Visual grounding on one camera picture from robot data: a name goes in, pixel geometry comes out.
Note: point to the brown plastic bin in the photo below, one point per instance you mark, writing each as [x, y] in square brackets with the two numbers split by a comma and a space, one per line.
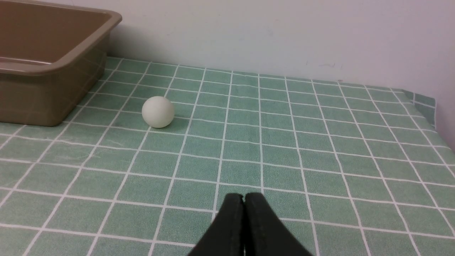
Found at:
[51, 56]

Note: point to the green checked tablecloth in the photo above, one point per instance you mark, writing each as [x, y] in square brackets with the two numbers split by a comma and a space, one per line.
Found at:
[350, 169]

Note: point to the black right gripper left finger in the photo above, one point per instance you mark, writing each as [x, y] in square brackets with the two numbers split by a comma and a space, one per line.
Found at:
[224, 235]

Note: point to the white ball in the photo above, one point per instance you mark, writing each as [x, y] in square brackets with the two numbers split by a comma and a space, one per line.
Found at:
[158, 112]

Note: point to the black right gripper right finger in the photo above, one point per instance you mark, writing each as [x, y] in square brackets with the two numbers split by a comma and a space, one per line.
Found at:
[266, 235]

